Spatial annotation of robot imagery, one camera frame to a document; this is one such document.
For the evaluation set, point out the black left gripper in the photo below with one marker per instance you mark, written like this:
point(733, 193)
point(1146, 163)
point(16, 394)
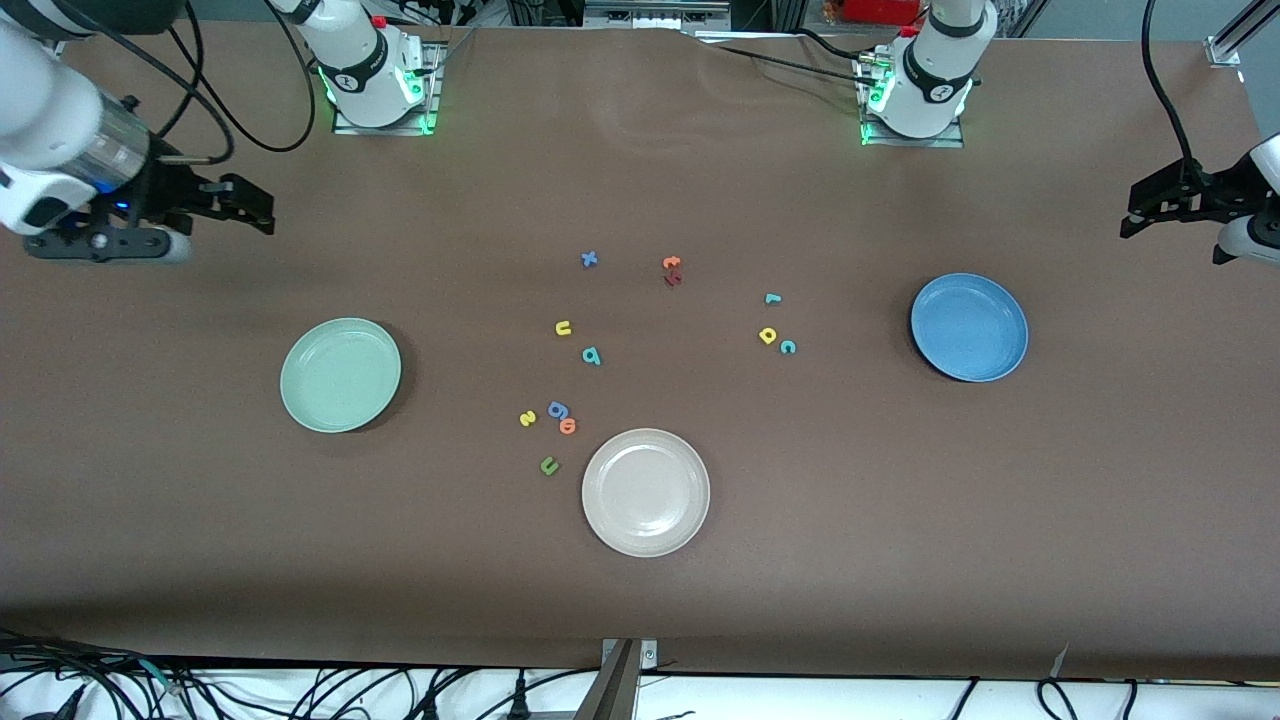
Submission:
point(1216, 186)

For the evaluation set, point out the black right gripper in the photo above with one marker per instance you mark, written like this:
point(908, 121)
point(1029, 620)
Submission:
point(167, 189)

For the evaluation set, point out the teal foam letter b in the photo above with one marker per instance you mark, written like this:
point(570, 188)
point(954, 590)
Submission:
point(594, 361)

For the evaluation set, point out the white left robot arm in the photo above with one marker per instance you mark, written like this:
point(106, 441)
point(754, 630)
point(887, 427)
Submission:
point(935, 70)

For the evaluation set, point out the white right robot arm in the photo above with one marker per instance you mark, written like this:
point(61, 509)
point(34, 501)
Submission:
point(50, 110)

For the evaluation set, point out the green plate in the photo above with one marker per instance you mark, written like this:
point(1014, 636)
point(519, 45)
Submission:
point(340, 385)

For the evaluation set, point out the blue plate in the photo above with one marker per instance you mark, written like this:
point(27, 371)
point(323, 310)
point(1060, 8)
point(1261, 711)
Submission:
point(968, 328)

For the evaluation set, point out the red box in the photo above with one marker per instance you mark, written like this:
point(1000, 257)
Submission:
point(880, 10)

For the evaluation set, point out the blue foam letter g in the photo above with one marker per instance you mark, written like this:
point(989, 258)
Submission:
point(556, 408)

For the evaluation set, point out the grey power strip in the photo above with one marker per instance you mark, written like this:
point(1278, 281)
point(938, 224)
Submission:
point(655, 14)

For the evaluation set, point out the beige plate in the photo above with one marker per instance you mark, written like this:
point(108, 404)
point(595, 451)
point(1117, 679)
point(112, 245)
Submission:
point(645, 492)

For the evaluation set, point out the brown table mat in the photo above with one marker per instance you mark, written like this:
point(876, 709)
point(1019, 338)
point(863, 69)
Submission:
point(800, 560)

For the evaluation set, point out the aluminium frame profile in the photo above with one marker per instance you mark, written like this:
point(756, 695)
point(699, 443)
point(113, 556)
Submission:
point(1235, 35)

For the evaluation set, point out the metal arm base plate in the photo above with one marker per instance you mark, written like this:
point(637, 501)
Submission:
point(432, 105)
point(955, 140)

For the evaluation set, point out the silver corner bracket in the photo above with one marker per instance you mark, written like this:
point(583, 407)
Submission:
point(648, 655)

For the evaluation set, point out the aluminium profile post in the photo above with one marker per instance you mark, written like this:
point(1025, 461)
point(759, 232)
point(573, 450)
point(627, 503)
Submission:
point(610, 695)

